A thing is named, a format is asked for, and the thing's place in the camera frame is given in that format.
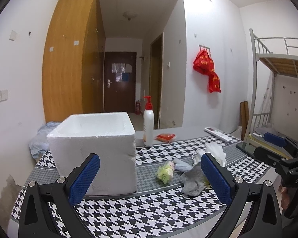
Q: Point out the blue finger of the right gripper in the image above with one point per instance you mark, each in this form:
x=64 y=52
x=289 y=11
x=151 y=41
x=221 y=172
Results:
x=274 y=139

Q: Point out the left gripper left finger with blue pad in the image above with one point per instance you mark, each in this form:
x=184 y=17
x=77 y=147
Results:
x=35 y=217

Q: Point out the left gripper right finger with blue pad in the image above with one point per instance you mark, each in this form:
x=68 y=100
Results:
x=264 y=217

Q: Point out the light blue face mask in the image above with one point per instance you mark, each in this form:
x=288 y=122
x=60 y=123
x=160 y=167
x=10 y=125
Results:
x=180 y=165

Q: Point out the green tissue pack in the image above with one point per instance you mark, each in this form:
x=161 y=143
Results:
x=165 y=172

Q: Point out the grey sock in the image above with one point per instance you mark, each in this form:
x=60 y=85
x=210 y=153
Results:
x=194 y=181

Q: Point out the white plastic bag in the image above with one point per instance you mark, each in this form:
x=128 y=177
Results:
x=215 y=149

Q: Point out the black smartphone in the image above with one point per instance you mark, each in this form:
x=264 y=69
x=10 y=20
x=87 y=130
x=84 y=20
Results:
x=246 y=148

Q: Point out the white styrofoam box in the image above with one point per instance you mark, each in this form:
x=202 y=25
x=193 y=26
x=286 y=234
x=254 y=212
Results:
x=109 y=135

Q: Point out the white remote control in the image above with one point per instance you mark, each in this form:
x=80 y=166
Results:
x=218 y=134

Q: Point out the wooden planks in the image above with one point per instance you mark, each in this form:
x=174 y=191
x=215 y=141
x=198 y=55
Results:
x=244 y=114

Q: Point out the light blue cloth pile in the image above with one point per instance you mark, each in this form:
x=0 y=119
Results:
x=38 y=145

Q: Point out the red snack packet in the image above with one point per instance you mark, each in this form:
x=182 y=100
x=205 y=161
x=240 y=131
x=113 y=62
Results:
x=165 y=137

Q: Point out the white red pump bottle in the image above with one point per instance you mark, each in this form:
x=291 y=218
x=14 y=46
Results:
x=148 y=122

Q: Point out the red fire extinguisher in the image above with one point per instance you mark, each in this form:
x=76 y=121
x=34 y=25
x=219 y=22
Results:
x=138 y=107

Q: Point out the metal bunk bed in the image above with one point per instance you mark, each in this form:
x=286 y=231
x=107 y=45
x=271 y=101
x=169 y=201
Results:
x=279 y=112

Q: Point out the dark brown door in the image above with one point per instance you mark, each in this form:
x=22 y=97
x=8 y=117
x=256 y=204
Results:
x=119 y=81

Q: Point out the wooden wardrobe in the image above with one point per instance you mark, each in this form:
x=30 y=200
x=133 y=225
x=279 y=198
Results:
x=73 y=60

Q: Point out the red hanging bag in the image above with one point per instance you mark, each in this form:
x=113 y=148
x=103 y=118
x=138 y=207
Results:
x=204 y=64

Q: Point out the ceiling lamp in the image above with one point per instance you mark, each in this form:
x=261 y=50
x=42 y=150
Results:
x=129 y=15

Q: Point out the white wall switch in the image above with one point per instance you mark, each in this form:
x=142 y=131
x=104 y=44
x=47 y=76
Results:
x=3 y=95

